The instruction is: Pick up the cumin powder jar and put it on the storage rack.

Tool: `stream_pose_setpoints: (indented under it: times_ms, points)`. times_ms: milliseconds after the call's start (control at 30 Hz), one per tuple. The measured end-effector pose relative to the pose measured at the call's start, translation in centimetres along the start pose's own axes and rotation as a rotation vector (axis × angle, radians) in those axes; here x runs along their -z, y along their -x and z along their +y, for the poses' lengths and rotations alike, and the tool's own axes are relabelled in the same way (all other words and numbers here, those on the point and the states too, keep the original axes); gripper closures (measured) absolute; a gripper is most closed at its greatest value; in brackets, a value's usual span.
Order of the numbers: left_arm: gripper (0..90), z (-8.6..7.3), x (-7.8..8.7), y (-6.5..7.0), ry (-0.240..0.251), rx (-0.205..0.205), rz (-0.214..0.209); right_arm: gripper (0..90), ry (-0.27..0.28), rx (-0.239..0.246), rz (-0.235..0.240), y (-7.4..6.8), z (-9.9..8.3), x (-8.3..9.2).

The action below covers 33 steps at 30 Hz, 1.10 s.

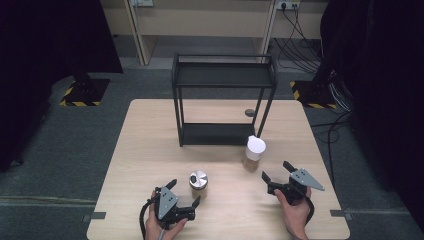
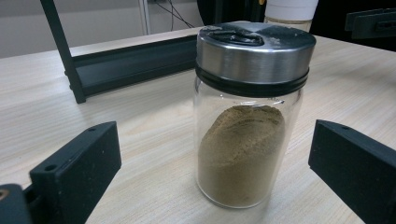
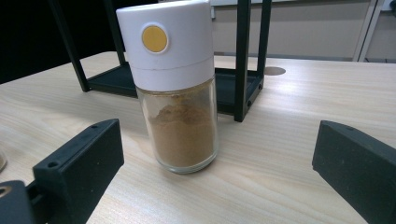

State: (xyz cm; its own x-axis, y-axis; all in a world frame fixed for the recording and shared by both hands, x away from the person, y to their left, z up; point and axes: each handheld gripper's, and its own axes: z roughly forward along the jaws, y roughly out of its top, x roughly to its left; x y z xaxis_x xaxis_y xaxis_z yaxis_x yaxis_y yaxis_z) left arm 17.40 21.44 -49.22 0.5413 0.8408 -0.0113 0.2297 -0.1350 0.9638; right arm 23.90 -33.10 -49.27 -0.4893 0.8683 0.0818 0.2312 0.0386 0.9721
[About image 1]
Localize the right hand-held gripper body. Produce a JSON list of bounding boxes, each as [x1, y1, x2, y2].
[[266, 167, 326, 205]]

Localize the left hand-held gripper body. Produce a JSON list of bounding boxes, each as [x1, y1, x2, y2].
[[153, 185, 197, 231]]

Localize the glass jar with silver lid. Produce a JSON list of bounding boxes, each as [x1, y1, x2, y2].
[[188, 170, 210, 200]]

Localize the glass jar with white lid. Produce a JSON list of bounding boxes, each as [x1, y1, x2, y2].
[[242, 134, 267, 173]]

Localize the black metal shelf rack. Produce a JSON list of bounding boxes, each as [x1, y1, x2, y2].
[[171, 52, 279, 148]]

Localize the person's left hand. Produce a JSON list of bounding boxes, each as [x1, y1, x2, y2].
[[145, 189, 189, 240]]

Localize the person's right hand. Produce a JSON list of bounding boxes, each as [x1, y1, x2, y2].
[[273, 187, 313, 240]]

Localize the black striped stand base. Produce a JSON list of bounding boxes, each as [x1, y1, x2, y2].
[[59, 71, 111, 108], [289, 79, 338, 110]]

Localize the black curtain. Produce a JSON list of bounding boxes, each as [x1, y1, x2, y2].
[[319, 0, 424, 232], [0, 0, 125, 173]]

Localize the beige cabinet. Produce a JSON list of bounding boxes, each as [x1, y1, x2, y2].
[[99, 0, 330, 67]]

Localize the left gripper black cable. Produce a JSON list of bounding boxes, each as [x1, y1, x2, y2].
[[138, 195, 160, 240]]

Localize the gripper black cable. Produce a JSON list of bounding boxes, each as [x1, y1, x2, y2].
[[138, 195, 160, 240], [301, 191, 316, 225]]

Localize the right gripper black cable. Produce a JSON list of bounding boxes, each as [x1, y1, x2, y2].
[[301, 191, 316, 225]]

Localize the black floor cable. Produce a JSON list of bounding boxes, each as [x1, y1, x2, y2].
[[310, 109, 355, 186]]

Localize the grey table bracket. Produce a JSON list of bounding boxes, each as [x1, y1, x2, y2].
[[81, 211, 107, 224], [329, 208, 355, 221]]

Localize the black socket cables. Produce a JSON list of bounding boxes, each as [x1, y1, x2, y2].
[[273, 3, 323, 75]]

